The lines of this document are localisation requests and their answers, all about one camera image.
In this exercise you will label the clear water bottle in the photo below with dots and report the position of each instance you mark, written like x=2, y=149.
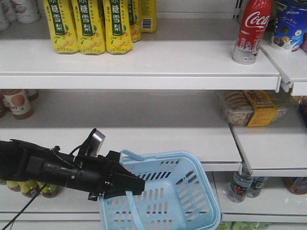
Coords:
x=256, y=186
x=239, y=185

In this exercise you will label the yellow lemon tea bottle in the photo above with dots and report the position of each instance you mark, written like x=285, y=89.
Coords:
x=50, y=191
x=29, y=188
x=14, y=186

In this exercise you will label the yellow pear drink bottle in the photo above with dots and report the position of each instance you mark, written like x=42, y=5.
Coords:
x=148, y=16
x=90, y=26
x=118, y=36
x=61, y=25
x=134, y=19

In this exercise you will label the blue cookie tub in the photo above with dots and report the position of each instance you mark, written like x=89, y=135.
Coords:
x=290, y=25

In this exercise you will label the white metal shelving unit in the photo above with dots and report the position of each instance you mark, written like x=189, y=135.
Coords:
x=161, y=97

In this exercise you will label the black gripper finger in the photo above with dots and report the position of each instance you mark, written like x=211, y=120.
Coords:
x=114, y=193
x=122, y=179

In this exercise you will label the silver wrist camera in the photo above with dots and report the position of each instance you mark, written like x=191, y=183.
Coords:
x=92, y=145

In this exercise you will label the red coca-cola aluminium bottle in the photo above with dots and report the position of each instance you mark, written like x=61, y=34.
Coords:
x=254, y=22

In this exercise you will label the white peach drink bottle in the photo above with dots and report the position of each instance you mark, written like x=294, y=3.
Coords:
x=7, y=15
x=26, y=11

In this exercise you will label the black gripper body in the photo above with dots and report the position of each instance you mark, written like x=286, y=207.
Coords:
x=82, y=173

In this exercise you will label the light blue plastic basket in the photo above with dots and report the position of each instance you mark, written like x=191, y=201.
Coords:
x=177, y=195

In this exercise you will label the clear biscuit tray yellow label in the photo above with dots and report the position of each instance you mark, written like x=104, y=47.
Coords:
x=254, y=108

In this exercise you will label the orange C100 drink bottle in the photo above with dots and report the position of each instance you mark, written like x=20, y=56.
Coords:
x=19, y=103

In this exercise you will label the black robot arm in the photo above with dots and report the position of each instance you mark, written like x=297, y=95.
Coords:
x=22, y=161

